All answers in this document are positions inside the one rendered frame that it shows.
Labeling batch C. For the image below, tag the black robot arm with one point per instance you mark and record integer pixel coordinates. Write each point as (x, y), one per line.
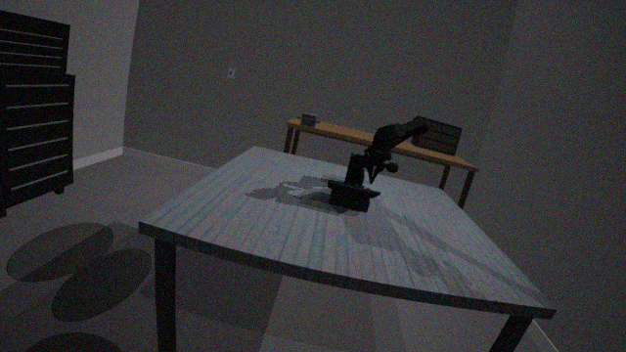
(390, 136)

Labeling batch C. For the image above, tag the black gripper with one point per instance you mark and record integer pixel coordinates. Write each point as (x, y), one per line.
(391, 167)

